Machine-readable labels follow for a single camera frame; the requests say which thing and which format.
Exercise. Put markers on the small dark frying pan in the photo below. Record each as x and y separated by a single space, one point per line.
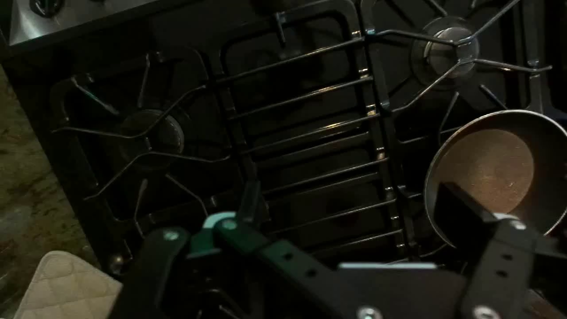
489 166

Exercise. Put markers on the black stove knob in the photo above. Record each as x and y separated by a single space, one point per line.
46 6

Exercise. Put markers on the white quilted pot holder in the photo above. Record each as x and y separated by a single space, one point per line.
64 286

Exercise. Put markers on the round stove burner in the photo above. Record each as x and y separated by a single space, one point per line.
443 51
159 134

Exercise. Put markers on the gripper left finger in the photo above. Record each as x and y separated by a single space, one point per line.
283 260

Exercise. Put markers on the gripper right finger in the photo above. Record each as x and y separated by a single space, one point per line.
507 260

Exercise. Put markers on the black cast iron stove grate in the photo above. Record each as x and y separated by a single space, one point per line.
507 65
106 136

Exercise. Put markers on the black gas stove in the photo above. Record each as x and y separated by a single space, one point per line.
294 148

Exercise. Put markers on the black ladder-shaped stove grate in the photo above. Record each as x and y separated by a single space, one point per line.
294 98

